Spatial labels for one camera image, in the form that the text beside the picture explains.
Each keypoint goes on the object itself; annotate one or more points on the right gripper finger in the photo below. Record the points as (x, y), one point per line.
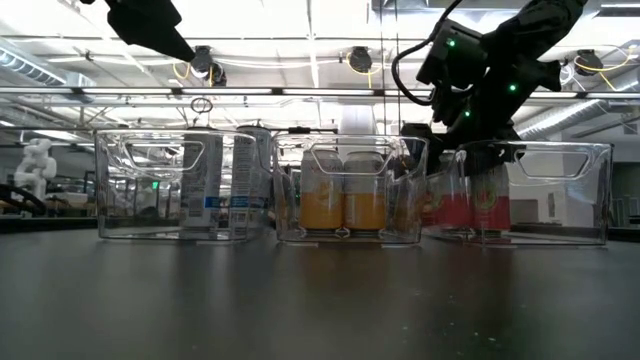
(432, 140)
(482, 160)

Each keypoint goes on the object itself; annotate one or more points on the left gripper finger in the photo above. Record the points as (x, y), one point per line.
(167, 42)

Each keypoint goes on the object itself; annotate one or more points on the pink bottle white cap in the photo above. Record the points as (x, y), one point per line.
(492, 212)

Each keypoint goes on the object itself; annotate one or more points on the pink white soda can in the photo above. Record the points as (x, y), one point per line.
(450, 210)

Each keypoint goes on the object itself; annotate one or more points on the clear plastic bin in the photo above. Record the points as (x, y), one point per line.
(115, 200)
(560, 210)
(290, 200)

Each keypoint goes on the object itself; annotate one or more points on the orange bottle white cap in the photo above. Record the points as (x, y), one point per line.
(321, 210)
(365, 210)

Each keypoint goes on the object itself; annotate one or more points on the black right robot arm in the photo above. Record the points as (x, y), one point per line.
(540, 25)

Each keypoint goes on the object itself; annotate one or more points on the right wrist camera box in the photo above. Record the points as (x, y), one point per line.
(450, 55)

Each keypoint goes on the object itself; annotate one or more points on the black overhead rail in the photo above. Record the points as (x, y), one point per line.
(125, 90)

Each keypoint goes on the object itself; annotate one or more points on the silver ventilation duct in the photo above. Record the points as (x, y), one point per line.
(30, 67)
(575, 117)

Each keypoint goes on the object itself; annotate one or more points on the black aluminium table frame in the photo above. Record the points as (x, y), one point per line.
(50, 225)

